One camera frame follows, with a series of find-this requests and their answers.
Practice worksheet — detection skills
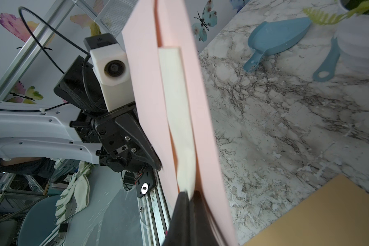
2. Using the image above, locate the white pot with flowers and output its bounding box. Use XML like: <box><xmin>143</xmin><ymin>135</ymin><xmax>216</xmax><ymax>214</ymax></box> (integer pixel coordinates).
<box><xmin>303</xmin><ymin>1</ymin><xmax>369</xmax><ymax>74</ymax></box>

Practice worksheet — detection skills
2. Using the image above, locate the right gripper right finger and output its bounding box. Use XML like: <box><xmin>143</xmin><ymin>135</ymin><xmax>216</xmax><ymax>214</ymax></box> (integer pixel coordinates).
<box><xmin>190</xmin><ymin>191</ymin><xmax>226</xmax><ymax>246</ymax></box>

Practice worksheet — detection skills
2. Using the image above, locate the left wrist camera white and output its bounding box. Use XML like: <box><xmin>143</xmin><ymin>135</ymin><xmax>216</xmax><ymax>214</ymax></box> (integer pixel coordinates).
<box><xmin>84</xmin><ymin>33</ymin><xmax>135</xmax><ymax>112</ymax></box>

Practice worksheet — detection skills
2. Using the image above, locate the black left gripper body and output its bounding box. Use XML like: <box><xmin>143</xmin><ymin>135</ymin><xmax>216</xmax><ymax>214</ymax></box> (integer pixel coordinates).
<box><xmin>70</xmin><ymin>102</ymin><xmax>160</xmax><ymax>172</ymax></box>

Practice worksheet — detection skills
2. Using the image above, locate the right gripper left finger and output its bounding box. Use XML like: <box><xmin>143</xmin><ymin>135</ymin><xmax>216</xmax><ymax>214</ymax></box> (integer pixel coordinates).
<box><xmin>163</xmin><ymin>192</ymin><xmax>190</xmax><ymax>246</ymax></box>

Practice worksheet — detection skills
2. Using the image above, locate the brown kraft envelope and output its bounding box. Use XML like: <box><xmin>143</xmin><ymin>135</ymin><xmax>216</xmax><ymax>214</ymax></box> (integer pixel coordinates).
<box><xmin>246</xmin><ymin>175</ymin><xmax>369</xmax><ymax>246</ymax></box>

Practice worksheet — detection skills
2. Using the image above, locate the aluminium front rail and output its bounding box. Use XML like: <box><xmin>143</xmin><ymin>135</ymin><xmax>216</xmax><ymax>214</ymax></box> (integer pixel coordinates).
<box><xmin>138</xmin><ymin>171</ymin><xmax>171</xmax><ymax>246</ymax></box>

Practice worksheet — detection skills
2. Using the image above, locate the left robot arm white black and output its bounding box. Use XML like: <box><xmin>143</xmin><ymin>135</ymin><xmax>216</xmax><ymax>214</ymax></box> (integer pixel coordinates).
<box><xmin>0</xmin><ymin>101</ymin><xmax>162</xmax><ymax>173</ymax></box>

